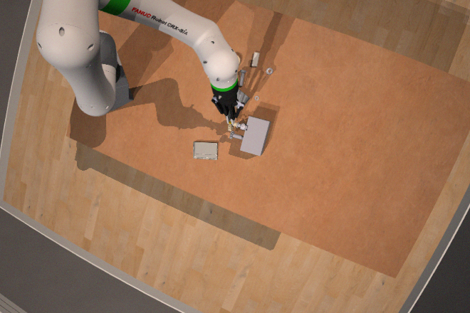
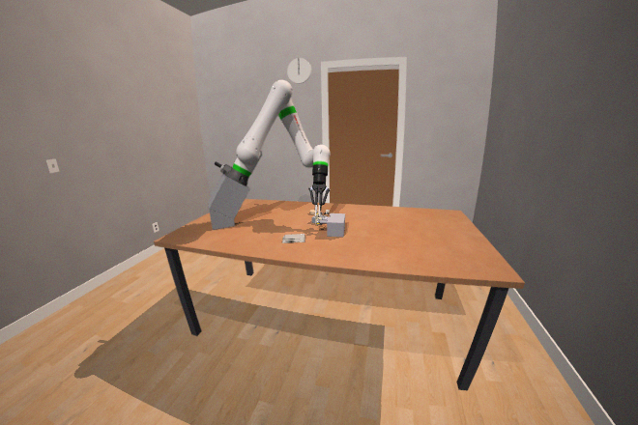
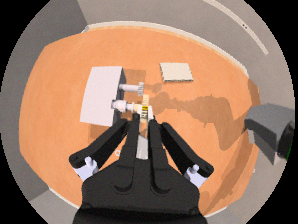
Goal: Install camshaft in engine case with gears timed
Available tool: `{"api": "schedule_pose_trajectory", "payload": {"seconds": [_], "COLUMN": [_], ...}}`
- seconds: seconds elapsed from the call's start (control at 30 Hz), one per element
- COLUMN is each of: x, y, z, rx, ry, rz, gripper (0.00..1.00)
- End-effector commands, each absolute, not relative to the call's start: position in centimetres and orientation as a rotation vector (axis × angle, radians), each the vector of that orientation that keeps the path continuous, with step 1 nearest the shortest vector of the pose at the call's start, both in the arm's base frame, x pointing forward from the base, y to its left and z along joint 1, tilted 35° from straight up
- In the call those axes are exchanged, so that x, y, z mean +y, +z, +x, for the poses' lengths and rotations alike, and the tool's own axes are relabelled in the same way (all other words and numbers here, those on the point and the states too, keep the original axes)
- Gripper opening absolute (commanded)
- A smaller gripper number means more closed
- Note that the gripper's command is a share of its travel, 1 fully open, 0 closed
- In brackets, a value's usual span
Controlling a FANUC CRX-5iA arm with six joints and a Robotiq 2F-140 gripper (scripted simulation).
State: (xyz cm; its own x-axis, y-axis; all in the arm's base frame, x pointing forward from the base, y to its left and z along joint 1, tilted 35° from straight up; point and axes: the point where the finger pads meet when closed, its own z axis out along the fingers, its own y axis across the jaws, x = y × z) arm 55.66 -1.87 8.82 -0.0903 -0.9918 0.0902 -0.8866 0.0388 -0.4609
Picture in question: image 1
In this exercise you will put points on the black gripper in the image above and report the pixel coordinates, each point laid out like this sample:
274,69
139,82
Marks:
226,107

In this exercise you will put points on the grey steel bolt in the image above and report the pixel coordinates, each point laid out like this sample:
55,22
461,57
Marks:
242,77

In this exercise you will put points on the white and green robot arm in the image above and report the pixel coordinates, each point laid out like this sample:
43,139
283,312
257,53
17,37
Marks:
68,37

